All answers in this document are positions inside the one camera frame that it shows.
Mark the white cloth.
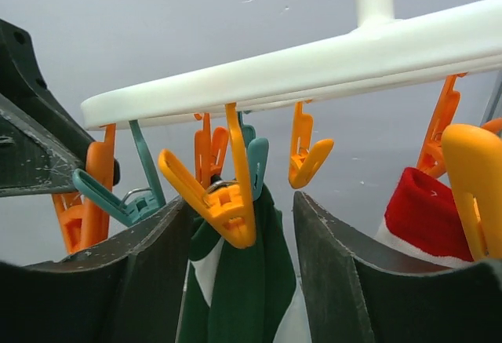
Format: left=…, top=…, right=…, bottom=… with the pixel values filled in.
left=186, top=240, right=311, bottom=342

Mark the dark green cloth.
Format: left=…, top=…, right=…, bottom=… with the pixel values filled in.
left=179, top=188, right=290, bottom=342

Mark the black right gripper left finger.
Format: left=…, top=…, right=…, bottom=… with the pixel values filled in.
left=1, top=198, right=192, bottom=342

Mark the white round clip hanger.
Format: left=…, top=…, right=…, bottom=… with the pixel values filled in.
left=81, top=0, right=501, bottom=130

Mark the yellow orange clothes peg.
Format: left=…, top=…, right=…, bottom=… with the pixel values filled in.
left=158, top=103, right=256, bottom=249

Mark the orange peg on teal cloth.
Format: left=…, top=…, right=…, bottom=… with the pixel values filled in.
left=417, top=73, right=466, bottom=178

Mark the green peg on green cloth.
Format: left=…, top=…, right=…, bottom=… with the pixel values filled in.
left=238, top=111, right=269, bottom=200

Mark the teal green clothes peg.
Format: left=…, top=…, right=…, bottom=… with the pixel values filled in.
left=72, top=120, right=166, bottom=227

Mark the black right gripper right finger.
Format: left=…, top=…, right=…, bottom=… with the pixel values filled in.
left=293, top=192, right=501, bottom=342

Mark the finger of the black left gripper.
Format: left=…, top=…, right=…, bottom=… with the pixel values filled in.
left=0, top=18, right=121, bottom=198

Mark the red white striped sock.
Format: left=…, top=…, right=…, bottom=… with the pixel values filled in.
left=374, top=167, right=474, bottom=268

